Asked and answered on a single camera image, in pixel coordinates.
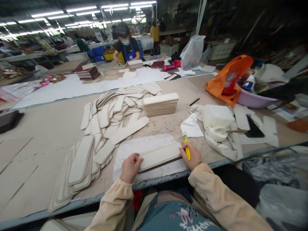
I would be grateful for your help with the person's right hand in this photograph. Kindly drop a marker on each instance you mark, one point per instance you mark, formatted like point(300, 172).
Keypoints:
point(193, 157)

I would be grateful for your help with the person's left hand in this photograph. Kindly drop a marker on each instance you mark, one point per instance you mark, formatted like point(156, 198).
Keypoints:
point(128, 167)

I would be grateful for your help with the person's left fingers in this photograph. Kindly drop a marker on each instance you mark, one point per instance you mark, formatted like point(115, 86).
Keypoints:
point(139, 163)

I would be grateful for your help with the person's right fingers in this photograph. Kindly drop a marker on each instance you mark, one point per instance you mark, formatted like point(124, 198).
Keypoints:
point(190, 146)

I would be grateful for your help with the person's left thumb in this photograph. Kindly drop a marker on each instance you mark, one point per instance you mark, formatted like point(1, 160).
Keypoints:
point(136, 155)

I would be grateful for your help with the person's right thumb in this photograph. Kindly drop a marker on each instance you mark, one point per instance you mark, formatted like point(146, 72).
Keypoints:
point(183, 151)

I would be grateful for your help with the cream board strip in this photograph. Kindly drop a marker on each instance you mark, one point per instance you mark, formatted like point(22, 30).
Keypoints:
point(160, 155)

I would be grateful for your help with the white work mat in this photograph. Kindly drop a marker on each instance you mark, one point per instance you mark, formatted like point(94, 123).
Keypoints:
point(144, 144)

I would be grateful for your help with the crumpled white paper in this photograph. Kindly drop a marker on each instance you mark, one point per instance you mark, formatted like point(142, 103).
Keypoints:
point(192, 126)

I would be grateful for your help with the white glue container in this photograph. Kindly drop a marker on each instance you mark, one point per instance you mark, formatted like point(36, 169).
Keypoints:
point(216, 118)

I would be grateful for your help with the black pen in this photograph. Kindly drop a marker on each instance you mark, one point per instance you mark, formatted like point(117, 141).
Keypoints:
point(194, 101)

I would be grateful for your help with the pile of cream board pieces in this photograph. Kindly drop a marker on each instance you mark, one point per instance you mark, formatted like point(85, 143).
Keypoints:
point(106, 120)

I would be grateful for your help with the neat stack of cream boards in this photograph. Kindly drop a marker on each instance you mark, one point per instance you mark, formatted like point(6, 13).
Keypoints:
point(160, 104)

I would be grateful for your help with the person's body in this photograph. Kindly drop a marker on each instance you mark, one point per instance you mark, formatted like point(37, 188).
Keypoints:
point(168, 211)

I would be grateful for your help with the cream rounded panel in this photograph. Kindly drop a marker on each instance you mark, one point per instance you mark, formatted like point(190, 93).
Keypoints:
point(241, 118)

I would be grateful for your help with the purple plastic basin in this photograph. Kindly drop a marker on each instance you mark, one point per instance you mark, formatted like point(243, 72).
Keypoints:
point(252, 98)

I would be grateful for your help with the red bottle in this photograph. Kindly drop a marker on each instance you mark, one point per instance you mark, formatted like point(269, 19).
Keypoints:
point(168, 67)

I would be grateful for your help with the cream rectangular panel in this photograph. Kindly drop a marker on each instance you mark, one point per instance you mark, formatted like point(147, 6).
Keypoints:
point(270, 131)

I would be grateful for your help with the grey plastic bag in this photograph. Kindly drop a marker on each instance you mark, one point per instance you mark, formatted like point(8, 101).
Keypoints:
point(269, 167)

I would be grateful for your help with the orange plastic bag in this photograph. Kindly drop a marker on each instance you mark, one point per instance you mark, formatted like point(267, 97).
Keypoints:
point(231, 74)

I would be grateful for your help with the white table sheet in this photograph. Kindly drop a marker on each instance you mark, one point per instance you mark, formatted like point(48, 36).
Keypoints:
point(72, 87)

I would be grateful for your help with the clear plastic bag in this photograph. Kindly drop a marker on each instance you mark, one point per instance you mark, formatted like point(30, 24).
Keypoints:
point(192, 53)

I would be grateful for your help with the stack of dark red boards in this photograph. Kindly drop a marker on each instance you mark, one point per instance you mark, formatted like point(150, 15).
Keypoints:
point(87, 72)

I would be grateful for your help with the blue plastic crates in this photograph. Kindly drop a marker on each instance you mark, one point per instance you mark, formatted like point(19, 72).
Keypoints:
point(97, 54)

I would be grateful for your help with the dark brown flat object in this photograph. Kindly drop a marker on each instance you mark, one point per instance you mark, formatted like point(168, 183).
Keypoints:
point(9, 120)

